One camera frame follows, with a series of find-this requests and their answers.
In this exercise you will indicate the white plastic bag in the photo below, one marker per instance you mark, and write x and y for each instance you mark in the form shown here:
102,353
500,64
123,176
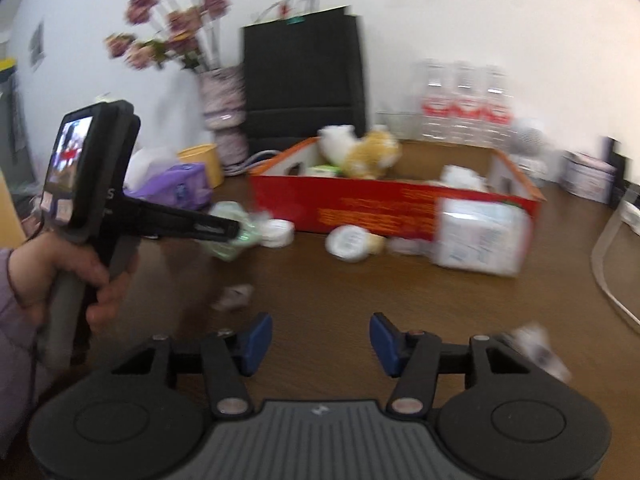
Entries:
227,247

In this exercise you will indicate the white tissue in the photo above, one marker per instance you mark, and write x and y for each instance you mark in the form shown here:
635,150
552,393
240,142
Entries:
460,177

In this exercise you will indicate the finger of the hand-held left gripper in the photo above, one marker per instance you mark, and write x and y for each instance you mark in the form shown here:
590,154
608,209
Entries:
200,227

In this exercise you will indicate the clear glass cup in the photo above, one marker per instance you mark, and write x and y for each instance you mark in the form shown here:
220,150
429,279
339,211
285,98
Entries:
400,127

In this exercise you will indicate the small blue white packet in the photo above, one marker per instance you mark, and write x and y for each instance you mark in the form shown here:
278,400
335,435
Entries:
235,296

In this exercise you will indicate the black paper bag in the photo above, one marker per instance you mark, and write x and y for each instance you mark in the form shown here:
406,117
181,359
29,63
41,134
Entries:
300,75

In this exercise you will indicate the small white round case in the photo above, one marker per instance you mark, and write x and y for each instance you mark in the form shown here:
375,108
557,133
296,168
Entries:
277,232

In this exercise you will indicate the yellow cup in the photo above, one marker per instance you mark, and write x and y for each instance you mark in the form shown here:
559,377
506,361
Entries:
202,162

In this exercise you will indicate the yellow white plush toy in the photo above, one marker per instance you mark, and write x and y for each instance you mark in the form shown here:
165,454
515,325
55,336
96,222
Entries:
372,155

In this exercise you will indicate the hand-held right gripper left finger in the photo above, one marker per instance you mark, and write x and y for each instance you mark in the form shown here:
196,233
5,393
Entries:
257,342

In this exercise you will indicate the red cardboard box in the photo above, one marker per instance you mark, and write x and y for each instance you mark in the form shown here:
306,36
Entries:
380,205

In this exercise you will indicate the purple white textured vase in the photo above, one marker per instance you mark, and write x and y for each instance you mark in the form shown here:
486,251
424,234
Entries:
222,95

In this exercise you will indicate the white labelled bottle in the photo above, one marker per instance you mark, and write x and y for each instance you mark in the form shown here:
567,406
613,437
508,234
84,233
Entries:
480,240

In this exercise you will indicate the person's left hand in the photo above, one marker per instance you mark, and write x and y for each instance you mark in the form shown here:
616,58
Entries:
45,265

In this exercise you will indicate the clear plastic wrapper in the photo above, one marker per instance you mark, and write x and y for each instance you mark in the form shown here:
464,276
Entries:
537,347

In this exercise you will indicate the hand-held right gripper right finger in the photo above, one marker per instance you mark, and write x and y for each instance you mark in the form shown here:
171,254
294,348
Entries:
386,345

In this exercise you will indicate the purple tissue box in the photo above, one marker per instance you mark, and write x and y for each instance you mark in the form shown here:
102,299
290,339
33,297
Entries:
185,185

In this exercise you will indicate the dried pink rose bouquet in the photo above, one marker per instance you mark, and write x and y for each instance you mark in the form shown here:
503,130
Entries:
182,22

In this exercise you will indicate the grey tin box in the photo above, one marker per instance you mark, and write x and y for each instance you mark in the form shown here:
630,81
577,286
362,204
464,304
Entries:
587,177

